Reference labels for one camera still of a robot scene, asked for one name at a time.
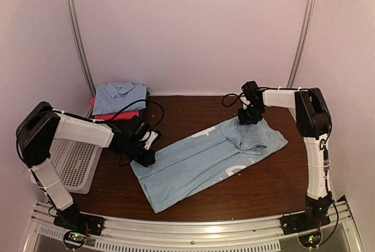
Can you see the aluminium corner post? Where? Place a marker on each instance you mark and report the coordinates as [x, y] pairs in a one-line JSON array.
[[302, 40], [78, 41]]

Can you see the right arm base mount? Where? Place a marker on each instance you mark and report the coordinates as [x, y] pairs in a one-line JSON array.
[[304, 221]]

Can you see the white plastic laundry basket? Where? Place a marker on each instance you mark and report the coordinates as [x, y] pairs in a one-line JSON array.
[[76, 163]]

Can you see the folded dark blue cloth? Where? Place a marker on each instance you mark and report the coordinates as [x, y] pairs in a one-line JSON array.
[[142, 111]]

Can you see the right aluminium corner post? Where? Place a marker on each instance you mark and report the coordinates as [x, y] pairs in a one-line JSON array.
[[302, 40]]

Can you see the left aluminium corner post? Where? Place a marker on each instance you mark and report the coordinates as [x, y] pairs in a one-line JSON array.
[[78, 41]]

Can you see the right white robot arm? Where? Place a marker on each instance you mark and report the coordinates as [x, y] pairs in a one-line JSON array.
[[314, 124]]

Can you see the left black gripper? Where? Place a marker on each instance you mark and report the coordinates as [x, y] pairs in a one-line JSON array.
[[147, 162]]

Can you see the folded pink cloth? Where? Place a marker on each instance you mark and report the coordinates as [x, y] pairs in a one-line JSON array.
[[121, 117]]

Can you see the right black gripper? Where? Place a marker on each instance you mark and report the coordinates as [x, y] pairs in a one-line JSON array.
[[243, 121]]

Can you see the blue printed garment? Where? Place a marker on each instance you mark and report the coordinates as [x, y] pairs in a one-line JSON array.
[[204, 159]]

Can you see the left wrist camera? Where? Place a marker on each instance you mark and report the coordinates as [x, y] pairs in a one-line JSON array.
[[150, 137]]

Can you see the aluminium front rail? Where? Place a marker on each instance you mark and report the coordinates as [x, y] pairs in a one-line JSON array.
[[260, 234]]

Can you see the light blue shirt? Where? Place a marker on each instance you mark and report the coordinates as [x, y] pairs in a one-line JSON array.
[[112, 97]]

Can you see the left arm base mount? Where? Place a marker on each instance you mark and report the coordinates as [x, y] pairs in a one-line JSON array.
[[73, 219]]

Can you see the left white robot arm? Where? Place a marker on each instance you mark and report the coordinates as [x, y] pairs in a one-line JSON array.
[[45, 125]]

